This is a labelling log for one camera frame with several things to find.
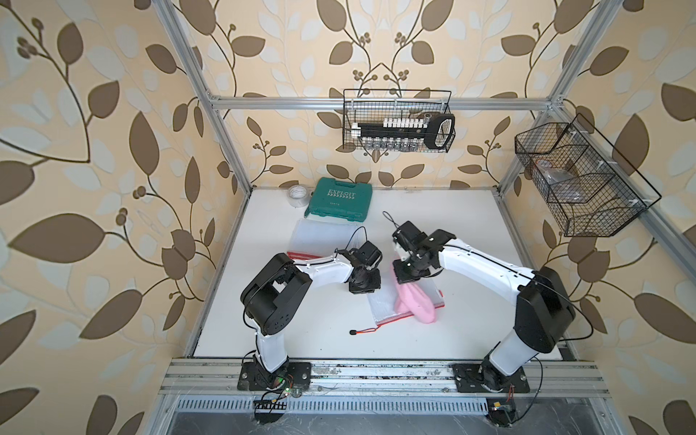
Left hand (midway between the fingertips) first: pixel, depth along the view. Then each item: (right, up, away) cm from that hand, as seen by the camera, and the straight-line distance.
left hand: (374, 285), depth 91 cm
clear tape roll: (-32, +32, +27) cm, 53 cm away
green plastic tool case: (-12, +30, +21) cm, 38 cm away
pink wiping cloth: (+11, -1, -10) cm, 15 cm away
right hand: (+7, +4, -5) cm, 10 cm away
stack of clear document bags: (-21, +14, +17) cm, 30 cm away
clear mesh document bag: (+3, -6, +1) cm, 7 cm away
